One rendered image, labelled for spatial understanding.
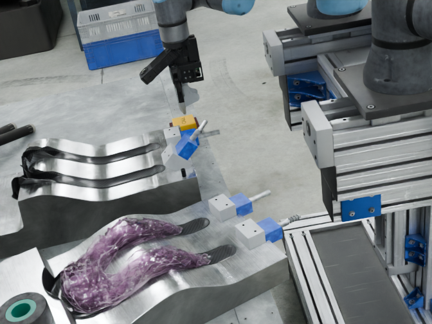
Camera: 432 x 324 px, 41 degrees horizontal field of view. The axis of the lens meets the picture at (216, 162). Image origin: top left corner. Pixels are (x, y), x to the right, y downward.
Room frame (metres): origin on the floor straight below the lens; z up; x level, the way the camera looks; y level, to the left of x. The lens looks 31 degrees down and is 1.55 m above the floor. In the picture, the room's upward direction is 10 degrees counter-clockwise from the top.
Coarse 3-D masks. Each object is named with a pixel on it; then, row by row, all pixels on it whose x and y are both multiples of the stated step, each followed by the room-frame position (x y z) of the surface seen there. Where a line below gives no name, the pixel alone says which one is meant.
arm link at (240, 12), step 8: (208, 0) 1.40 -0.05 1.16; (216, 0) 1.37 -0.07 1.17; (224, 0) 1.35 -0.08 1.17; (232, 0) 1.33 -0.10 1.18; (240, 0) 1.33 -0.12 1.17; (248, 0) 1.34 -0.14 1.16; (216, 8) 1.39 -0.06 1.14; (224, 8) 1.35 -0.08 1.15; (232, 8) 1.33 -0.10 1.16; (240, 8) 1.33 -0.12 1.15; (248, 8) 1.34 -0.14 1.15
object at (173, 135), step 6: (168, 132) 1.23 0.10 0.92; (174, 132) 1.23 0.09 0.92; (180, 132) 1.25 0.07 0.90; (186, 132) 1.24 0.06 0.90; (192, 132) 1.24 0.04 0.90; (204, 132) 1.24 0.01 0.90; (210, 132) 1.24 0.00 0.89; (216, 132) 1.24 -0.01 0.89; (168, 138) 1.21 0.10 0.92; (174, 138) 1.21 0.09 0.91; (180, 138) 1.21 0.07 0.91; (198, 138) 1.22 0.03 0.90; (168, 144) 1.21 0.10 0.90; (174, 144) 1.21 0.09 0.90; (198, 144) 1.22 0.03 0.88
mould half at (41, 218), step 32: (64, 160) 1.18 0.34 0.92; (128, 160) 1.19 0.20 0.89; (160, 160) 1.16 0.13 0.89; (0, 192) 1.19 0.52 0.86; (32, 192) 1.04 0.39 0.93; (64, 192) 1.04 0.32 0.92; (96, 192) 1.07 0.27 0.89; (128, 192) 1.05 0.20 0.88; (160, 192) 1.05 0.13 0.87; (192, 192) 1.06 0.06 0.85; (0, 224) 1.05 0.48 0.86; (32, 224) 1.02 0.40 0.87; (64, 224) 1.03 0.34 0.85; (96, 224) 1.03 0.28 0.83; (0, 256) 1.01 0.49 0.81
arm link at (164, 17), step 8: (152, 0) 1.44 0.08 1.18; (160, 0) 1.41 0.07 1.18; (168, 0) 1.41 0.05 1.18; (176, 0) 1.42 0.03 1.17; (184, 0) 1.43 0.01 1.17; (160, 8) 1.42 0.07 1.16; (168, 8) 1.41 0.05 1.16; (176, 8) 1.41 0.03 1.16; (184, 8) 1.43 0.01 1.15; (160, 16) 1.42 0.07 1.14; (168, 16) 1.41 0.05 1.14; (176, 16) 1.41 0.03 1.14; (184, 16) 1.43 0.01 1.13; (160, 24) 1.43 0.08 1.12; (168, 24) 1.41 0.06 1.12; (176, 24) 1.41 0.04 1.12
